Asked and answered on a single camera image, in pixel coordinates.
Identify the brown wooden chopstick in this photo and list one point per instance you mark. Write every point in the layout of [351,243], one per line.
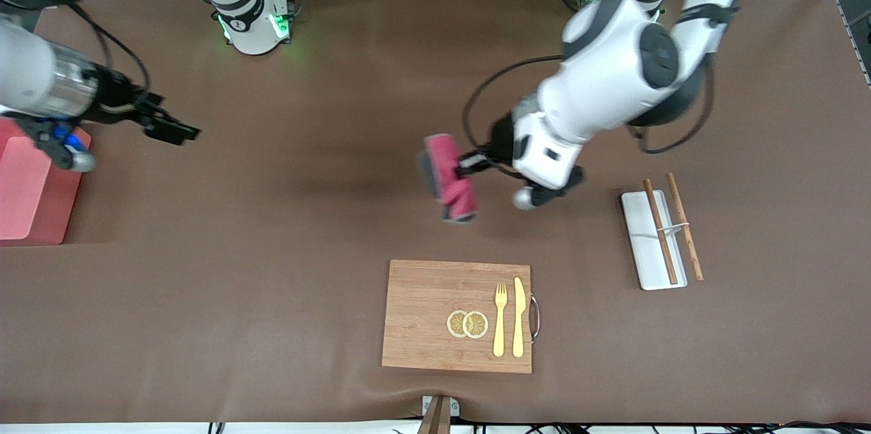
[684,223]
[660,230]

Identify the red and grey cloth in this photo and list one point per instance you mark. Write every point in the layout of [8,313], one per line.
[452,175]

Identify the wooden cutting board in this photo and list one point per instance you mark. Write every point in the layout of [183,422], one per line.
[422,311]

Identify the yellow fork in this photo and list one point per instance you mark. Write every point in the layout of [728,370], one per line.
[500,332]

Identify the pink plastic bin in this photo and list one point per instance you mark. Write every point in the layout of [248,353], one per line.
[27,203]

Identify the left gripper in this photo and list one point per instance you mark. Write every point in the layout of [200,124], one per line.
[501,140]

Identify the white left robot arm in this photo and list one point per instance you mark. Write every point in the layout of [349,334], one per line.
[612,60]

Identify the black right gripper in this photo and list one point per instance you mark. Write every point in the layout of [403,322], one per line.
[121,103]

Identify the lemon slice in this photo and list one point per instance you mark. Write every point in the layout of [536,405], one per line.
[454,324]
[476,324]

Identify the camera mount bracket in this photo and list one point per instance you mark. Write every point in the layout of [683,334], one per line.
[439,413]

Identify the yellow knife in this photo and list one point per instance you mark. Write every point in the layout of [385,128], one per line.
[518,325]

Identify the white rectangular tray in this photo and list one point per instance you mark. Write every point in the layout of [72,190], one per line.
[643,243]

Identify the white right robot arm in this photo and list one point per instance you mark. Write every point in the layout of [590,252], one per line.
[238,12]

